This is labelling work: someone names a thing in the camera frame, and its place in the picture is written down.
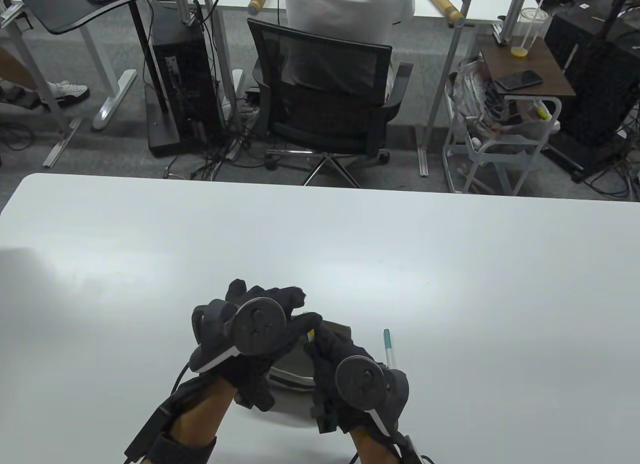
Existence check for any white desk leg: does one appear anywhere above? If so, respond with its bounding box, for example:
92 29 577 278
79 27 138 131

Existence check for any black mesh office chair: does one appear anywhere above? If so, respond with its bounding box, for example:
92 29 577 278
247 18 415 189

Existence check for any grey metal desk frame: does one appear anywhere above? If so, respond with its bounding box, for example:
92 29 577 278
0 0 86 167

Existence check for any black equipment case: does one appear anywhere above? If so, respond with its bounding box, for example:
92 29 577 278
544 7 640 147

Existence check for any person's right hand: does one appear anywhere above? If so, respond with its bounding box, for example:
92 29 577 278
304 326 386 435

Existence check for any black left forearm sensor box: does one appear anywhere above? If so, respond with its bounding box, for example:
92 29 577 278
123 404 173 461

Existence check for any olive green fabric pen pouch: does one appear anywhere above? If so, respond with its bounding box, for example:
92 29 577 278
267 319 353 427

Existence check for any black left wrist strap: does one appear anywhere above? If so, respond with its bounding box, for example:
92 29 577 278
149 432 218 464

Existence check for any brown top white side table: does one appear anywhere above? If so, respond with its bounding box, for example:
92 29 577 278
442 33 577 195

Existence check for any crumpled plastic bag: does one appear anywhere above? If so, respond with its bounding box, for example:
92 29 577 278
446 58 561 140

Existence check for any black smartphone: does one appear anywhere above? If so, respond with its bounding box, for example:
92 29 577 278
494 70 544 91

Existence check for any black curved standing desk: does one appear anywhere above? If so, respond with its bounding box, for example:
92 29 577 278
18 0 182 157

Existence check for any grey left hand controller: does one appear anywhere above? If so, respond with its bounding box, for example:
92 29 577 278
189 297 287 375

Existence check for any aluminium frame post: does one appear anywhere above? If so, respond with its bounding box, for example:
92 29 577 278
171 0 197 26

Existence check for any white desk with metal legs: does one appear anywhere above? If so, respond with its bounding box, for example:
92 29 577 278
200 0 531 177

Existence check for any grey right forearm sensor box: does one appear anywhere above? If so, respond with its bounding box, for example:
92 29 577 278
397 434 436 464

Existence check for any black computer tower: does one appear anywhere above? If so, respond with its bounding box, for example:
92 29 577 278
150 4 227 146

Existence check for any tangle of black cables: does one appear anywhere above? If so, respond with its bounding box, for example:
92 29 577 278
164 97 281 182

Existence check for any person's right forearm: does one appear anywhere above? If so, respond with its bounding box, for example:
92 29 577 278
347 424 406 464

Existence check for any clear plastic cup with straw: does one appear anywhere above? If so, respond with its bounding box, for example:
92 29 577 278
510 0 554 59

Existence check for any person's left hand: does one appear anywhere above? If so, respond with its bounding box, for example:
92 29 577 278
192 278 323 413

